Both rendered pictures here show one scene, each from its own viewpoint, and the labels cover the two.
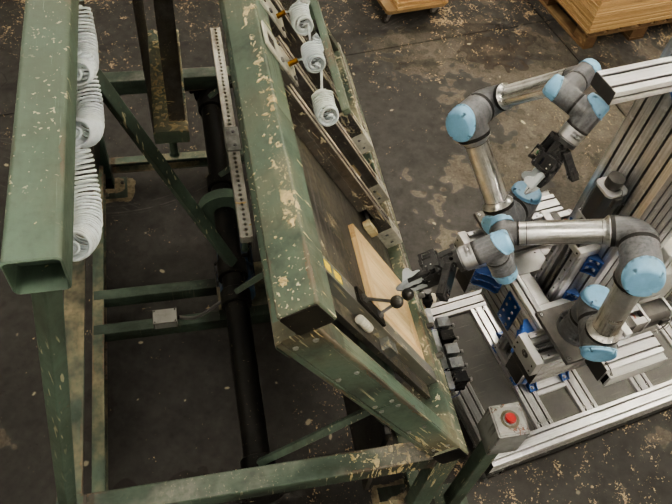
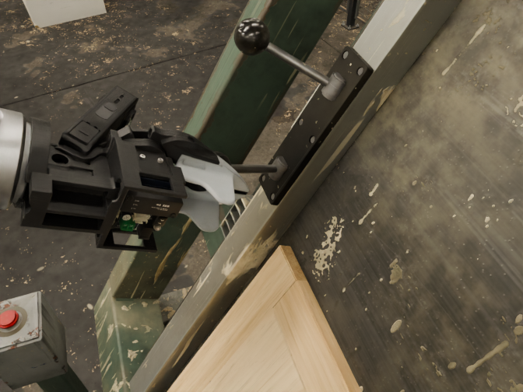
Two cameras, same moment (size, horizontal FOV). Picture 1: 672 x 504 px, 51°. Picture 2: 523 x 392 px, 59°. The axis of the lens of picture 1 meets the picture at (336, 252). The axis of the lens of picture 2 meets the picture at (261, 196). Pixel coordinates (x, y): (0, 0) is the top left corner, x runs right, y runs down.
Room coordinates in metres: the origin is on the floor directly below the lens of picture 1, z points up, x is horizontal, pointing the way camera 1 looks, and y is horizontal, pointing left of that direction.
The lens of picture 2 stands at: (1.53, -0.19, 1.78)
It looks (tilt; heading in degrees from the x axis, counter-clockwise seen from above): 47 degrees down; 179
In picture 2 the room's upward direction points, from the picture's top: straight up
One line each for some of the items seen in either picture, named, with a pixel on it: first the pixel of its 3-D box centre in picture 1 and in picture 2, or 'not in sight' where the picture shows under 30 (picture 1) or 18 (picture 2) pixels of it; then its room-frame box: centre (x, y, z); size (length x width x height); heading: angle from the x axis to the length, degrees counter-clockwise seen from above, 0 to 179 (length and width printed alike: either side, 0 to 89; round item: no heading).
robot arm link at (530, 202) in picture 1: (522, 201); not in sight; (1.85, -0.68, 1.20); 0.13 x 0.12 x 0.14; 145
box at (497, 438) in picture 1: (502, 429); (26, 341); (1.07, -0.69, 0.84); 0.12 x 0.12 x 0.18; 18
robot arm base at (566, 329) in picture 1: (582, 321); not in sight; (1.42, -0.91, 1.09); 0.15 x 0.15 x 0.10
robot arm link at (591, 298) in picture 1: (594, 306); not in sight; (1.41, -0.91, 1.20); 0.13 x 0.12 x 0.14; 179
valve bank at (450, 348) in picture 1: (441, 344); not in sight; (1.47, -0.49, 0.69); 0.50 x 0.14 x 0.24; 18
